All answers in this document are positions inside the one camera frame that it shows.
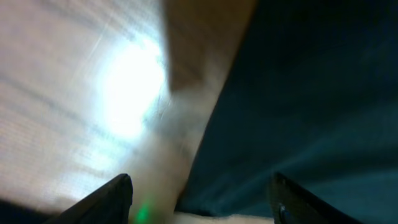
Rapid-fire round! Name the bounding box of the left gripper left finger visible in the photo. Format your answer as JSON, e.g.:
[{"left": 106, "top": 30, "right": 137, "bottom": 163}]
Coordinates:
[{"left": 44, "top": 174, "right": 133, "bottom": 224}]

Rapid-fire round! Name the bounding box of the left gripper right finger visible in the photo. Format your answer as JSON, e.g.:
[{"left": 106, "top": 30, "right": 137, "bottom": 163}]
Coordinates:
[{"left": 268, "top": 172, "right": 361, "bottom": 224}]

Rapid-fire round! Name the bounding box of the black t-shirt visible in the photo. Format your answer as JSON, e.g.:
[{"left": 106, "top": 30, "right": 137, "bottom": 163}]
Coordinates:
[{"left": 175, "top": 0, "right": 397, "bottom": 223}]

